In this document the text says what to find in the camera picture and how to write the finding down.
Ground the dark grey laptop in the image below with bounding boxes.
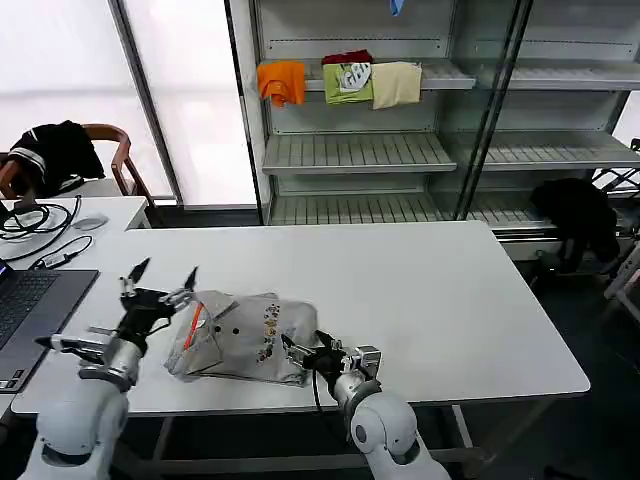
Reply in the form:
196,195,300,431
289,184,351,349
0,264,100,396

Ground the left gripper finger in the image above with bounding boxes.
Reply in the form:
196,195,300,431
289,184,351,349
159,266,200,314
118,257,152,299

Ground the white metal frame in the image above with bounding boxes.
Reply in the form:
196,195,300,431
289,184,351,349
602,244,640,321

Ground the black garment with white stripes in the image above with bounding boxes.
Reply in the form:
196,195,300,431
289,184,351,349
8,119,106,196

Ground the white desk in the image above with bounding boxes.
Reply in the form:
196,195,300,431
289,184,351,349
0,195,151,274

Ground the black adapter cable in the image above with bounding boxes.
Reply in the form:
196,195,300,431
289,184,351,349
0,234,94,272

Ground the black folding rack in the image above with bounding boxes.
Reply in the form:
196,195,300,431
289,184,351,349
589,167,640,202

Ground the coiled black cable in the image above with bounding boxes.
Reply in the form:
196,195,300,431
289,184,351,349
0,194,84,246

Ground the white work table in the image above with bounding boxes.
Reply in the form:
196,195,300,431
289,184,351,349
9,219,591,471

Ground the empty metal shelf rack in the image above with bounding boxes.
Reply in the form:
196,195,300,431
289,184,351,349
452,0,640,251

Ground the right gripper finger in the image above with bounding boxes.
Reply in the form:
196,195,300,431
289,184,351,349
315,329,344,352
280,334,314,369

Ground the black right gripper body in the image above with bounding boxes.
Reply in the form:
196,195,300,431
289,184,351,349
305,348,349,384

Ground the grey round puck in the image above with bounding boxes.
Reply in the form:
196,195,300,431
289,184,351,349
72,213,109,232

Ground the grey printed t-shirt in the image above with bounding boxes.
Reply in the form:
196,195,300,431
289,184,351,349
162,290,321,389

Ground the grey window frame post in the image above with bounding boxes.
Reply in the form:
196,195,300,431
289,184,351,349
107,0,184,209

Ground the metal shelf rack with clothes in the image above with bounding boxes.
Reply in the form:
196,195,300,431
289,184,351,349
224,0,479,229

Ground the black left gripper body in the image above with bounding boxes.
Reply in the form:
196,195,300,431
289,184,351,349
116,287,177,354

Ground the brown wooden chair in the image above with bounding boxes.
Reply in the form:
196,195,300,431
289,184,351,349
0,123,151,201

